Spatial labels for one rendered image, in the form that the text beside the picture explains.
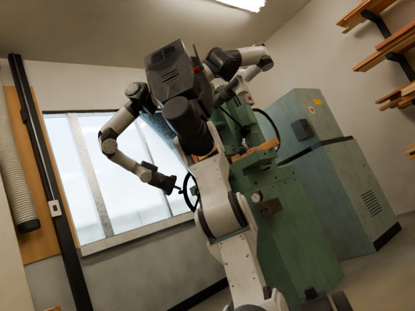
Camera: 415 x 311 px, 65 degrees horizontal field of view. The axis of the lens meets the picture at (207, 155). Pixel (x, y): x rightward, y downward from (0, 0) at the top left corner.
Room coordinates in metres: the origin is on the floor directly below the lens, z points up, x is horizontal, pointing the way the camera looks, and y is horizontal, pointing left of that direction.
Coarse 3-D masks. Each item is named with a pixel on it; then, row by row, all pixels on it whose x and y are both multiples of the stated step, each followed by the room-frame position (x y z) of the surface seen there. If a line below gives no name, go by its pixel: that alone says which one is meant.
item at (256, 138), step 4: (256, 132) 2.12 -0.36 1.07; (260, 132) 2.15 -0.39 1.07; (248, 136) 2.15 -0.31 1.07; (252, 136) 2.13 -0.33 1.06; (256, 136) 2.11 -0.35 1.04; (260, 136) 2.13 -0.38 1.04; (252, 140) 2.14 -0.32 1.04; (256, 140) 2.12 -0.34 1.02; (260, 140) 2.12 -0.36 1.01; (252, 144) 2.15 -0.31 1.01; (256, 144) 2.13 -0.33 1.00; (260, 144) 2.11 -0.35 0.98
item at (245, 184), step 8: (280, 168) 2.15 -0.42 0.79; (288, 168) 2.23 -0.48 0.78; (248, 176) 1.86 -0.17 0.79; (256, 176) 1.92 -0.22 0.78; (264, 176) 1.98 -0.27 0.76; (272, 176) 2.05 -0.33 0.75; (280, 176) 2.12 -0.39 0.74; (288, 176) 2.20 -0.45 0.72; (232, 184) 1.93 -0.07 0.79; (240, 184) 1.90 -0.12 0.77; (248, 184) 1.87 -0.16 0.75; (256, 184) 1.89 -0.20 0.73; (264, 184) 1.96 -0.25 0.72; (240, 192) 1.91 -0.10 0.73; (200, 200) 2.12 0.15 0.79
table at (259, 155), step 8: (256, 152) 1.78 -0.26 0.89; (264, 152) 1.84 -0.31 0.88; (272, 152) 1.90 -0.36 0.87; (240, 160) 1.86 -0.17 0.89; (248, 160) 1.82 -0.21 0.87; (256, 160) 1.79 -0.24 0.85; (264, 160) 1.88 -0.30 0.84; (232, 168) 1.91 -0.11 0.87; (240, 168) 1.87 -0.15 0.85; (192, 192) 2.15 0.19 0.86
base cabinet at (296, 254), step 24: (264, 192) 1.93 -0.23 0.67; (288, 192) 2.13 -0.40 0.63; (288, 216) 2.04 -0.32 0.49; (312, 216) 2.25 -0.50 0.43; (264, 240) 1.89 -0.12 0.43; (288, 240) 1.96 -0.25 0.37; (312, 240) 2.15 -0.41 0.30; (264, 264) 1.94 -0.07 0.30; (288, 264) 1.88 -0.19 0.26; (312, 264) 2.06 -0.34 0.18; (336, 264) 2.27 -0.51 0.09; (288, 288) 1.88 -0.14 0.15
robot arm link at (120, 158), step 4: (100, 136) 1.53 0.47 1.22; (100, 140) 1.51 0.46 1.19; (100, 144) 1.50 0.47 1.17; (100, 148) 1.53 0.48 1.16; (104, 152) 1.50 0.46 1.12; (116, 152) 1.55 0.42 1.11; (120, 152) 1.57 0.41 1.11; (108, 156) 1.52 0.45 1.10; (112, 156) 1.55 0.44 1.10; (116, 156) 1.56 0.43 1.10; (120, 156) 1.57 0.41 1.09; (124, 156) 1.59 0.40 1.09; (112, 160) 1.57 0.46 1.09; (116, 160) 1.57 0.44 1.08; (120, 160) 1.58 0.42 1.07; (124, 160) 1.59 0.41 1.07; (128, 160) 1.61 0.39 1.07; (120, 164) 1.60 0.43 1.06; (124, 164) 1.60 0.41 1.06; (128, 164) 1.61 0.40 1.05; (124, 168) 1.63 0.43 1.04
